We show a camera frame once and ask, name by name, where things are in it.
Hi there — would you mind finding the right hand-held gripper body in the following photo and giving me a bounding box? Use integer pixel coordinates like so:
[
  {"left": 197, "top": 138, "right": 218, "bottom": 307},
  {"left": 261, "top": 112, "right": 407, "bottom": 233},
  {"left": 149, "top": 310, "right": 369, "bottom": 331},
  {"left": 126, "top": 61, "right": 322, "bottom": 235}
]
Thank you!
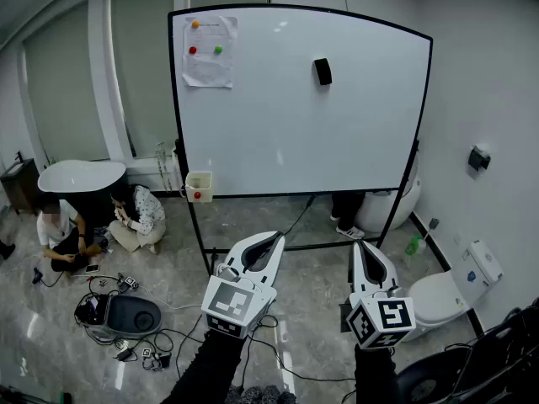
[{"left": 339, "top": 284, "right": 418, "bottom": 350}]

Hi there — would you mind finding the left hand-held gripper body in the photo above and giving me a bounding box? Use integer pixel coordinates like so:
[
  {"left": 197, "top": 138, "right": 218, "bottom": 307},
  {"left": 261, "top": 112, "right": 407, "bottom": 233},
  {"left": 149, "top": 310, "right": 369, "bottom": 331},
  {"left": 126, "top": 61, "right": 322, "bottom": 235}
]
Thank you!
[{"left": 200, "top": 266, "right": 279, "bottom": 340}]

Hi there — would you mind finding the black whiteboard eraser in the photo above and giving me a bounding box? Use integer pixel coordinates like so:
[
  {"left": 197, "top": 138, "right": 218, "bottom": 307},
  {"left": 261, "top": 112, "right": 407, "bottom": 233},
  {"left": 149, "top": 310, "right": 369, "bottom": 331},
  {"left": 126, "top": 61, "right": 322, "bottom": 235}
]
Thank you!
[{"left": 312, "top": 57, "right": 334, "bottom": 87}]

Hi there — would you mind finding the person's left forearm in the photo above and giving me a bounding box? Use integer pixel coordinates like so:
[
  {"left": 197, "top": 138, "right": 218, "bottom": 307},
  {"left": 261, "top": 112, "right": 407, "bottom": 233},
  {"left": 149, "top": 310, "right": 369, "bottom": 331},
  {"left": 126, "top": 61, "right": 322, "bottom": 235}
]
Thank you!
[{"left": 162, "top": 328, "right": 253, "bottom": 404}]

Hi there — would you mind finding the person's right forearm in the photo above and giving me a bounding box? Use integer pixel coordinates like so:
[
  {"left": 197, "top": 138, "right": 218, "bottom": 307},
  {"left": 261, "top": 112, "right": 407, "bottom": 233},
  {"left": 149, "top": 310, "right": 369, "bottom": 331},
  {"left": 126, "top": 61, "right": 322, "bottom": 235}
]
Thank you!
[{"left": 355, "top": 345, "right": 399, "bottom": 404}]

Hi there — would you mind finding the black-framed whiteboard on stand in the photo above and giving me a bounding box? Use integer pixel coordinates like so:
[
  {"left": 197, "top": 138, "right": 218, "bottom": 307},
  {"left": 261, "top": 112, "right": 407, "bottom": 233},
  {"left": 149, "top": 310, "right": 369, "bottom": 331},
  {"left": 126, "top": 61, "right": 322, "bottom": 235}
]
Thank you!
[{"left": 167, "top": 3, "right": 435, "bottom": 277}]

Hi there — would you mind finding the green plastic bottle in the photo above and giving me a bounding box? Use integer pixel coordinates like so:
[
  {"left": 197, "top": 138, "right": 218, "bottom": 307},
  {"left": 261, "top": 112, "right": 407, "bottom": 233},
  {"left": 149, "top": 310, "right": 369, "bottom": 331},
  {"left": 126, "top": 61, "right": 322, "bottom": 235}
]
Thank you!
[{"left": 404, "top": 234, "right": 427, "bottom": 257}]

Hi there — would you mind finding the white toilet with tank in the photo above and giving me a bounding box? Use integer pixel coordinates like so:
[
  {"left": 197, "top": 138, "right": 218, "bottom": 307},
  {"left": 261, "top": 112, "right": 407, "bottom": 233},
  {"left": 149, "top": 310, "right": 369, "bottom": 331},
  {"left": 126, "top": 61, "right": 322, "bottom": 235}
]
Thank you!
[{"left": 402, "top": 240, "right": 504, "bottom": 343}]

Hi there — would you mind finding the white egg-shaped toilet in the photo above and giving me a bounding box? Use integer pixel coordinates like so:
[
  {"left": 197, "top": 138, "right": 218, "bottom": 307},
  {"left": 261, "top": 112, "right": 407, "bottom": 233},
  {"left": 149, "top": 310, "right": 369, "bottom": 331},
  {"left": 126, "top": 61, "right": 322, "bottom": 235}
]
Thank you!
[{"left": 355, "top": 153, "right": 423, "bottom": 233}]

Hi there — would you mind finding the white marker tray box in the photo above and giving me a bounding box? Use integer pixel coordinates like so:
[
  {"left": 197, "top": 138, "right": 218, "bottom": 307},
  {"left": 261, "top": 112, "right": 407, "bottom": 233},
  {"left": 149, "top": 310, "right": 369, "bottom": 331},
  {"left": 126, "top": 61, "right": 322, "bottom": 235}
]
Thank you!
[{"left": 184, "top": 170, "right": 214, "bottom": 204}]

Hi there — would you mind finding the person's speckled grey clothing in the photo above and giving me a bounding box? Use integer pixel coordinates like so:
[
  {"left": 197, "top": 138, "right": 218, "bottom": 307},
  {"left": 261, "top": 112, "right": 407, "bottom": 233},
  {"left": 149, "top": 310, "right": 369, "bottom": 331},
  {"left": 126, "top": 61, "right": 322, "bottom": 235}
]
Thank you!
[{"left": 227, "top": 385, "right": 296, "bottom": 404}]

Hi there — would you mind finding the white and black bathtub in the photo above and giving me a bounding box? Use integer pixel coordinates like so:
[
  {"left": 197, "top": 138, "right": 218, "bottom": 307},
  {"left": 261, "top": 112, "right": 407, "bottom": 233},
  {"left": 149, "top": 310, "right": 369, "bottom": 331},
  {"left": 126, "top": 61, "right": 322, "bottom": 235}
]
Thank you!
[{"left": 37, "top": 159, "right": 128, "bottom": 226}]

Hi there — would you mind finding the white paper sheet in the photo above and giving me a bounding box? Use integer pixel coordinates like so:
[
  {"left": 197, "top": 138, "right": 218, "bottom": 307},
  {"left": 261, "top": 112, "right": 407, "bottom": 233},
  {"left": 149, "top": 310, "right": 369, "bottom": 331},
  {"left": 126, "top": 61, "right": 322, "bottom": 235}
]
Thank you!
[{"left": 181, "top": 14, "right": 239, "bottom": 89}]

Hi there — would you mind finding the dark wooden cabinet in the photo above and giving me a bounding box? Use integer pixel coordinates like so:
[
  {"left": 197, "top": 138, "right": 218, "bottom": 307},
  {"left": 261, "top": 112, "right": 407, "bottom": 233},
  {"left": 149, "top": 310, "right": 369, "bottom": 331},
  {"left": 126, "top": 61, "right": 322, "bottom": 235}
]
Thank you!
[{"left": 0, "top": 151, "right": 41, "bottom": 216}]

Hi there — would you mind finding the black floor cable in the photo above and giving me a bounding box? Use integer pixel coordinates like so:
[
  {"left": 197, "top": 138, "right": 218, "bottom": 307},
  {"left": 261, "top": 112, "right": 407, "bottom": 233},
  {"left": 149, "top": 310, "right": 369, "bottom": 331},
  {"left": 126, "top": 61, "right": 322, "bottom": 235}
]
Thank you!
[
  {"left": 284, "top": 195, "right": 317, "bottom": 247},
  {"left": 174, "top": 313, "right": 357, "bottom": 385}
]

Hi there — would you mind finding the white floor cable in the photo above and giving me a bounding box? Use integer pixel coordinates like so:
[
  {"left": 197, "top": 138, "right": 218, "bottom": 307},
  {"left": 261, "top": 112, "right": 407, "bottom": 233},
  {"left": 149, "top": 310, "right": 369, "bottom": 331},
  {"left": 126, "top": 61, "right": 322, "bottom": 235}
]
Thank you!
[{"left": 138, "top": 284, "right": 203, "bottom": 311}]

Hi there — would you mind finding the metal shower hose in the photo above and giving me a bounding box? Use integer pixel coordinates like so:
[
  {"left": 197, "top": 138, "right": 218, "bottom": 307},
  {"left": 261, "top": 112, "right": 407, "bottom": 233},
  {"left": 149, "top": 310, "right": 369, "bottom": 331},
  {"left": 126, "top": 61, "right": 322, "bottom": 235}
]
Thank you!
[{"left": 154, "top": 141, "right": 174, "bottom": 193}]

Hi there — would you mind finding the black wall tissue holder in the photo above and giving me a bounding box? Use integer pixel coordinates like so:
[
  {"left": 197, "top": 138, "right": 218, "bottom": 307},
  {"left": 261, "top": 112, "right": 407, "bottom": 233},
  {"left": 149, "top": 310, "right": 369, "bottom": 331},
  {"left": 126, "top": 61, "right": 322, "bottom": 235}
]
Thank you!
[{"left": 467, "top": 144, "right": 492, "bottom": 173}]

